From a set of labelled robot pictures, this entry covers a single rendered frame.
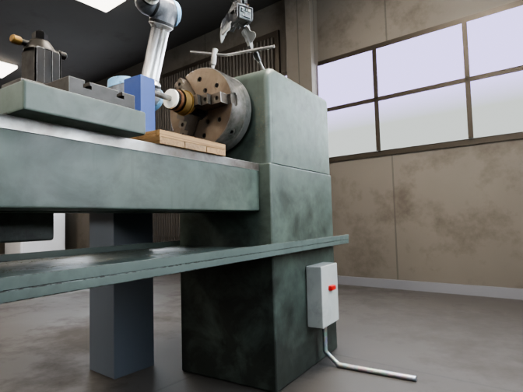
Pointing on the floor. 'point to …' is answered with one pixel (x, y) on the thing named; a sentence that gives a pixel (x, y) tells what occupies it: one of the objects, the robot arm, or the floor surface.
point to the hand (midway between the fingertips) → (236, 47)
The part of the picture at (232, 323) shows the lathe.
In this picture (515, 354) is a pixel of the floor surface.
